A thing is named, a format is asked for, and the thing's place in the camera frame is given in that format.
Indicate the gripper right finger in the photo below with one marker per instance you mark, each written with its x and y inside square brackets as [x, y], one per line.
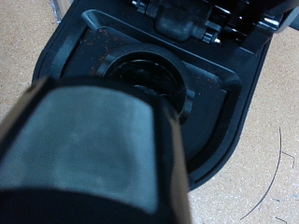
[182, 174]

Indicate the green-lidded reusable coffee pod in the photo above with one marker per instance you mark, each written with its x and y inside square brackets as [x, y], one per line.
[87, 146]

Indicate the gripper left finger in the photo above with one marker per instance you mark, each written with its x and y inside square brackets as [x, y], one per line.
[21, 99]

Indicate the black Keurig coffee machine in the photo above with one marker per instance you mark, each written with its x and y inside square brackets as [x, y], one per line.
[205, 102]

